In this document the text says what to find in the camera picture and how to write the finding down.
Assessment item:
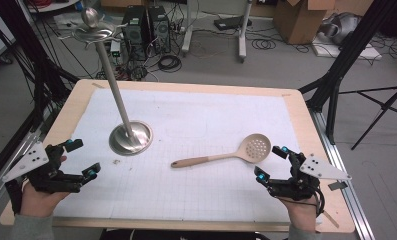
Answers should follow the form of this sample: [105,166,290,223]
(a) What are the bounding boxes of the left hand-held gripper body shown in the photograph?
[1,141,85,194]

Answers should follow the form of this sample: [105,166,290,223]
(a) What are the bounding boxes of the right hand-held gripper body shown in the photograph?
[266,150,353,202]

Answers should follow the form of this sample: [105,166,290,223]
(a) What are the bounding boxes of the beige slotted spoon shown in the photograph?
[170,133,272,169]

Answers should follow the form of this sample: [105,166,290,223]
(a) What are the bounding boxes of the metal utensil stand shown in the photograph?
[57,7,154,157]

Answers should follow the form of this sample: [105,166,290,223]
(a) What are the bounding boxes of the person's left hand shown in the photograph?
[20,154,71,218]

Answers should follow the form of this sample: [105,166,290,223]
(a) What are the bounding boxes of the person's right hand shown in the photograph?
[280,195,321,233]

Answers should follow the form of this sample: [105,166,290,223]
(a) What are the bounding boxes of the black tape piece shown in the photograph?
[327,180,349,192]

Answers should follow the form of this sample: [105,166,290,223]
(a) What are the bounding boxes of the long beige tape strip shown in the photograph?
[321,209,341,230]

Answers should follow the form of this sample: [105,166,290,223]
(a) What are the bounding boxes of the white grid mat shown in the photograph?
[52,88,324,224]

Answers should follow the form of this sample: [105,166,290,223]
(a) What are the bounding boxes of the black tripod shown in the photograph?
[338,79,397,151]

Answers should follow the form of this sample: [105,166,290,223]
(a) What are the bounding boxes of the white flat board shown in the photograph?
[311,41,383,61]

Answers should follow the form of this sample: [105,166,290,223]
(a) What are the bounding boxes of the white stand leg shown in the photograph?
[237,0,254,63]
[181,0,195,57]

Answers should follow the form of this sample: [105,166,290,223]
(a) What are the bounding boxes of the black computer tower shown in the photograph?
[121,5,151,62]
[147,5,172,55]

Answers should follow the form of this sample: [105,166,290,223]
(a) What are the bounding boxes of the cardboard box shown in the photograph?
[273,0,336,46]

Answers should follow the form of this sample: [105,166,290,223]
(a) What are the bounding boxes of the grey bag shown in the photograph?
[319,12,363,46]

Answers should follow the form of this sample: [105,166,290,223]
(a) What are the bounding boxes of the black flat device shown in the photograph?
[213,15,253,32]

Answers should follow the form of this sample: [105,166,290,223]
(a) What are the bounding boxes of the white round table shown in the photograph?
[27,0,81,14]

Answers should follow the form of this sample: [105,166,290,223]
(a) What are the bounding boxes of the aluminium rail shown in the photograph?
[308,109,376,240]
[0,129,43,219]

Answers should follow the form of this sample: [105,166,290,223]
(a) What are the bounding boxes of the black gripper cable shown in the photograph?
[313,185,327,218]

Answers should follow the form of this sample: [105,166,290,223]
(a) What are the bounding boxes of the black frame post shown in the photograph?
[298,0,397,146]
[0,0,81,132]

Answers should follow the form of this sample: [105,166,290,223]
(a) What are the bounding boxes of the thin black cable coil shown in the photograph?
[251,38,277,51]

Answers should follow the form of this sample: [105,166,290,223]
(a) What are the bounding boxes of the thick black cable coil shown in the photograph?
[157,54,183,74]

